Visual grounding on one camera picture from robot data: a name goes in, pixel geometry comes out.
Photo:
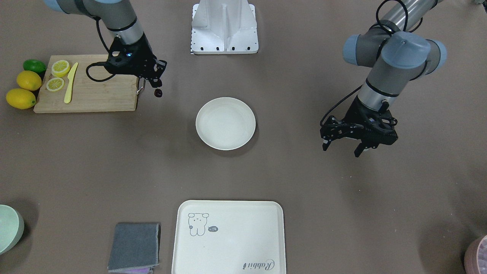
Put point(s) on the lemon slice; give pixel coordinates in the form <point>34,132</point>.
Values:
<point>60,68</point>
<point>55,84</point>

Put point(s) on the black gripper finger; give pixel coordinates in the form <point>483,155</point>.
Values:
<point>327,142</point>

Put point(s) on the yellow plastic knife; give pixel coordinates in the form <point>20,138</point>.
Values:
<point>69,90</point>

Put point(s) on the pink bowl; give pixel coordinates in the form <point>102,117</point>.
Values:
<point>475,258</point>

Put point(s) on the grey folded cloth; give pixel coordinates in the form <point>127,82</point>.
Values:
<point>135,248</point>

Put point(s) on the green lime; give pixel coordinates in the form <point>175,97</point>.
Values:
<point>34,66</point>

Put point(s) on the cream rectangular tray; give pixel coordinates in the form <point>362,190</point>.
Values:
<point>229,237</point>

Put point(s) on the bamboo cutting board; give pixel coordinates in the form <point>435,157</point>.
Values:
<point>116,94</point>

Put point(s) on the yellow lemon outer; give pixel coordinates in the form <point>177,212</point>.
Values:
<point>20,98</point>

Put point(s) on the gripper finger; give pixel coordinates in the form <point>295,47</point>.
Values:
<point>157,84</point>
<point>363,146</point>

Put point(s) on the lemon slice lower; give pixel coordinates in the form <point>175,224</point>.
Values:
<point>55,84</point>

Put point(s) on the lemon slice upper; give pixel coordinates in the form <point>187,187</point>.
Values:
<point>60,68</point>

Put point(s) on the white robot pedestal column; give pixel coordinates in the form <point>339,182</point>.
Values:
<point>224,27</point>

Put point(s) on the cream round plate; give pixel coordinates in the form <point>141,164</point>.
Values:
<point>225,123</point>

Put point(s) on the yellow lemon middle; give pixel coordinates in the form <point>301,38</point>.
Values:
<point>29,80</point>

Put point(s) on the yellow lemon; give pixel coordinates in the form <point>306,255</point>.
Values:
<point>29,80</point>
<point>20,98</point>

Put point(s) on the mint green bowl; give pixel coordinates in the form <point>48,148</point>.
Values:
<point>11,228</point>

